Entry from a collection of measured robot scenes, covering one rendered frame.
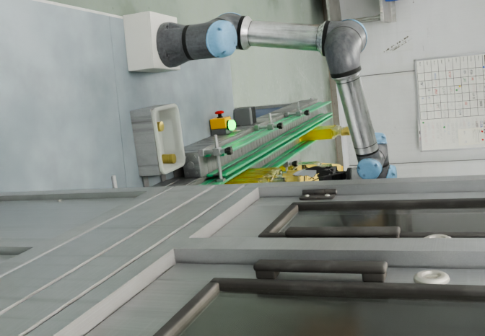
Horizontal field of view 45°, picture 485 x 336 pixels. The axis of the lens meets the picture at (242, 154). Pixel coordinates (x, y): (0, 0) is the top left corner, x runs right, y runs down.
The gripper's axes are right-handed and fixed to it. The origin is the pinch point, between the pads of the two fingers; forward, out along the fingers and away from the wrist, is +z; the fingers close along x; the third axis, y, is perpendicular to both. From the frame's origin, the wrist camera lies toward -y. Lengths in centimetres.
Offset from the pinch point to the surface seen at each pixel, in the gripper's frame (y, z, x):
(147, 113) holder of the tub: -36, 37, 31
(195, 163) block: -16.4, 31.6, 10.9
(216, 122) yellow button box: 24, 40, 21
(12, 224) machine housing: -122, 16, 19
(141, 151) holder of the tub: -36, 41, 19
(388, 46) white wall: 581, 39, 52
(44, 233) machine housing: -127, 4, 19
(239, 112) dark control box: 51, 40, 23
